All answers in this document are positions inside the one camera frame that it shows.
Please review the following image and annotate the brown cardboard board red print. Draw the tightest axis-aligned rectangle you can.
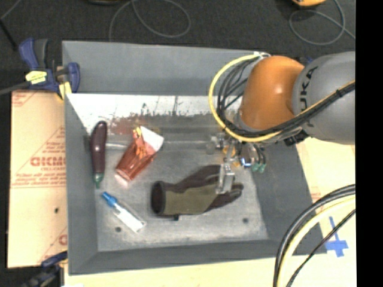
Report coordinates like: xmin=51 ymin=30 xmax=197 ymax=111
xmin=6 ymin=89 xmax=69 ymax=269

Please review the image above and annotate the red clear plastic cup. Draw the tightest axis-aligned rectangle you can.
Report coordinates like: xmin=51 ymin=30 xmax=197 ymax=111
xmin=114 ymin=125 xmax=165 ymax=187

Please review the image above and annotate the grey metal bin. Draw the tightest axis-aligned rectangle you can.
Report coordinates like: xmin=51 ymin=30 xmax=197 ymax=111
xmin=61 ymin=40 xmax=327 ymax=275

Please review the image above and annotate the brown and olive glove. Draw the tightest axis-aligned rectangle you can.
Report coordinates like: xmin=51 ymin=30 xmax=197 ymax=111
xmin=150 ymin=164 xmax=245 ymax=221

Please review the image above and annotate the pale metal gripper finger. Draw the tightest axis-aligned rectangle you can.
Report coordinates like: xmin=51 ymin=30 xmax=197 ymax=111
xmin=205 ymin=132 xmax=226 ymax=156
xmin=215 ymin=163 xmax=236 ymax=195

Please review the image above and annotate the purple toy eggplant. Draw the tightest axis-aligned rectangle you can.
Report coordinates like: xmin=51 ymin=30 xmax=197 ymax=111
xmin=89 ymin=120 xmax=108 ymax=190

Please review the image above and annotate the clear spray bottle blue cap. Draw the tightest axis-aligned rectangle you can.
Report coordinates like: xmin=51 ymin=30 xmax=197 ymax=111
xmin=101 ymin=191 xmax=148 ymax=234

